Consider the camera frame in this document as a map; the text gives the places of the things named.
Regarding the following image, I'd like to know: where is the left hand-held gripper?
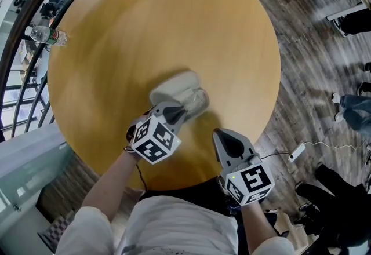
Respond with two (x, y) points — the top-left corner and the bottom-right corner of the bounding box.
(132, 101), (190, 165)

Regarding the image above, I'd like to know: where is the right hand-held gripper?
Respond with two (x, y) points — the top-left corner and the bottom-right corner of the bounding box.
(213, 128), (276, 207)

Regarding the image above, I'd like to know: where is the person's left forearm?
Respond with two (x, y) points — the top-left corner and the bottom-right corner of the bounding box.
(81, 148), (141, 220)

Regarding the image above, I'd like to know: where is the person's right forearm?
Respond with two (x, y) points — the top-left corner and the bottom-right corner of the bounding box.
(239, 200), (281, 245)

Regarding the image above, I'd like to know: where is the white power strip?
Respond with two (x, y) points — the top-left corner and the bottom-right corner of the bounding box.
(290, 141), (307, 162)

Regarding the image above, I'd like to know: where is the person's white t-shirt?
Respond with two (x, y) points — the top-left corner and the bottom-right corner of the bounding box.
(54, 195), (295, 255)

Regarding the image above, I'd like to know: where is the water bottle with green label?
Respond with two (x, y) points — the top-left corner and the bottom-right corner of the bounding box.
(24, 25), (68, 48)

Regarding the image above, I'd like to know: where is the checkered floor mat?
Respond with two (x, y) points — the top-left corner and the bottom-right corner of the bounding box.
(37, 216), (75, 253)

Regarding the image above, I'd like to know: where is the thin black cable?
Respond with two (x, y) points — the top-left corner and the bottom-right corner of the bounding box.
(257, 151), (292, 161)
(133, 161), (147, 191)

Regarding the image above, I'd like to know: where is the white power cable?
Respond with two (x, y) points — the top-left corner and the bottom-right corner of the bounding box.
(304, 140), (371, 151)

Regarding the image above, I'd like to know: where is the glass partition with white frame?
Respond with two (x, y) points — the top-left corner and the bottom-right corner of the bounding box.
(0, 125), (73, 237)

